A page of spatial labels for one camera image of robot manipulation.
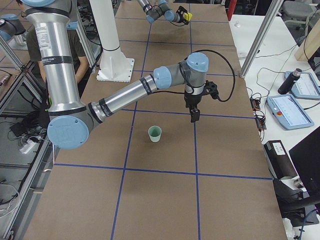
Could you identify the black box with label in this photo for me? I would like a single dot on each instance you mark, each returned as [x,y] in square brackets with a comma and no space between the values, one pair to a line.
[278,160]

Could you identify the blue teach pendant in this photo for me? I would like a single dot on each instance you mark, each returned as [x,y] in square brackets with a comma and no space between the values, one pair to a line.
[289,112]
[306,87]

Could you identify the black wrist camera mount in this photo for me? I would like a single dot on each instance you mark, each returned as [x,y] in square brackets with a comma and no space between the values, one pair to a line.
[210,88]

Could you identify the yellow cup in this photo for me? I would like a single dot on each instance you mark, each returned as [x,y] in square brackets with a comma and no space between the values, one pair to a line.
[187,16]

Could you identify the blue teach pendant far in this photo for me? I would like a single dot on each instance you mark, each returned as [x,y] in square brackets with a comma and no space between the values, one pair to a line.
[306,87]

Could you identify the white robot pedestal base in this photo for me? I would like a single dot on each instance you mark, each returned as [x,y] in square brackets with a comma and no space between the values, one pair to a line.
[114,65]

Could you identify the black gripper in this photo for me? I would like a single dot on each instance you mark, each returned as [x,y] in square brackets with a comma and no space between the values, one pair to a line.
[192,101]
[181,11]

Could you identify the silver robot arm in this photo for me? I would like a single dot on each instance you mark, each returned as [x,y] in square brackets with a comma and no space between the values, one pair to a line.
[71,121]
[163,9]

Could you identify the green cup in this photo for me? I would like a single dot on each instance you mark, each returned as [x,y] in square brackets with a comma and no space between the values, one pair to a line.
[154,133]

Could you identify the blue teach pendant near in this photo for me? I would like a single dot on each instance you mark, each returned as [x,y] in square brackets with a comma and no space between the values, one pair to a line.
[289,112]

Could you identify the black monitor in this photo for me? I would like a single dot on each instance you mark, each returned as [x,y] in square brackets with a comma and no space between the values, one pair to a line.
[305,156]

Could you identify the aluminium frame post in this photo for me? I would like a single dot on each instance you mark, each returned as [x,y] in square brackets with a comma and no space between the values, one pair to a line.
[261,34]

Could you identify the person in dark shirt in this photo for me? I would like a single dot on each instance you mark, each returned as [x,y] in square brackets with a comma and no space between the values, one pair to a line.
[80,61]

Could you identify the black water bottle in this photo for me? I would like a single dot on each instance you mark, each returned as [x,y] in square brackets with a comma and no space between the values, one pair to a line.
[290,80]

